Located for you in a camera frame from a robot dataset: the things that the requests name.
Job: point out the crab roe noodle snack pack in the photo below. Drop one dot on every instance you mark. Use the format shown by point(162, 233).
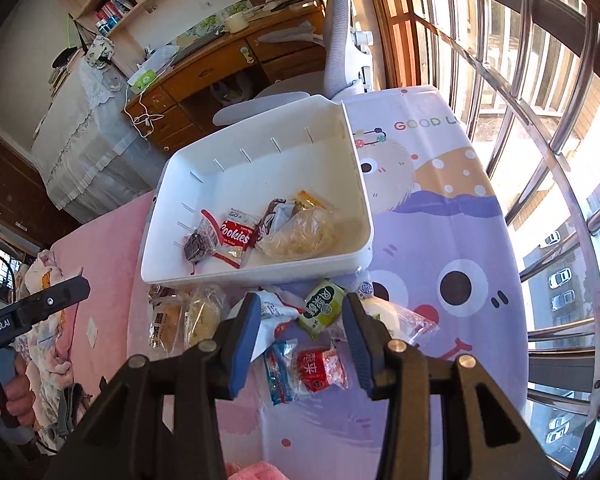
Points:
point(166, 324)

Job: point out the red snack packet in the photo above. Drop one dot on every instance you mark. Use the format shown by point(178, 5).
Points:
point(320, 369)

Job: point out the metal window bars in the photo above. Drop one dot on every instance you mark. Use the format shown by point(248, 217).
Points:
point(522, 78)

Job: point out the brown chocolate packet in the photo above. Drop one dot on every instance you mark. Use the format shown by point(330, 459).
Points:
point(278, 213)

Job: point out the green tissue box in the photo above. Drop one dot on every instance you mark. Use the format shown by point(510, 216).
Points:
point(141, 80)

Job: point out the blue snack packet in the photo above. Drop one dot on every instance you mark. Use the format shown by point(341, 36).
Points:
point(281, 373)

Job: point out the red cookies packet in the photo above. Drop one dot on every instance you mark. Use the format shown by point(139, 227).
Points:
point(236, 231)

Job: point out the wooden desk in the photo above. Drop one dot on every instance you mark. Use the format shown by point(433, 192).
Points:
point(177, 109)

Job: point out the green label candy packet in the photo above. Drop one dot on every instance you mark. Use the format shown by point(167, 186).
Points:
point(321, 308)

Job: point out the white mug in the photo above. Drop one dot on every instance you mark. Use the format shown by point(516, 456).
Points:
point(236, 22)

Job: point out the cartoon printed table mat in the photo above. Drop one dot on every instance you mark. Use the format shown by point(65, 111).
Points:
point(440, 245)

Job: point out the clear rice cracker pack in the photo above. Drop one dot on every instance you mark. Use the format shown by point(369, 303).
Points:
point(206, 308)

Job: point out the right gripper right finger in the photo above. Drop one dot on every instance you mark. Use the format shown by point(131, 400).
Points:
point(483, 435)

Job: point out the white grey snack packet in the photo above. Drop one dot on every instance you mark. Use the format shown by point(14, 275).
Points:
point(278, 310)

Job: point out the person left hand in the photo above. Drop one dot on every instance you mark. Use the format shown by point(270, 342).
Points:
point(20, 397)

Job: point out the clear bag yellow snacks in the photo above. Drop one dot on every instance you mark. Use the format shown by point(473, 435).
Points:
point(308, 234)

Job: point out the clear yellow candy packet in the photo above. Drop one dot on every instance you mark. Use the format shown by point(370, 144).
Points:
point(400, 322)

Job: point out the dark plum clear packet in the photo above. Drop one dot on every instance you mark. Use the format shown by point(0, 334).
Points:
point(200, 245)

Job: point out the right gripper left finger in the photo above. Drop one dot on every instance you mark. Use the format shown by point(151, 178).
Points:
point(157, 419)

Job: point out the grey office chair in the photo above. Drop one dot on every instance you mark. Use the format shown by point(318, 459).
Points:
point(335, 63)

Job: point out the floral pillow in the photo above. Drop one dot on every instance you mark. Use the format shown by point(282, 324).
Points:
point(59, 400)

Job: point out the lace covered cabinet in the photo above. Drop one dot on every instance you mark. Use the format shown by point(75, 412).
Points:
point(89, 156)

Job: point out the white plastic storage bin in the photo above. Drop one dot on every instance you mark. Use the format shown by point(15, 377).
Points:
point(302, 146)

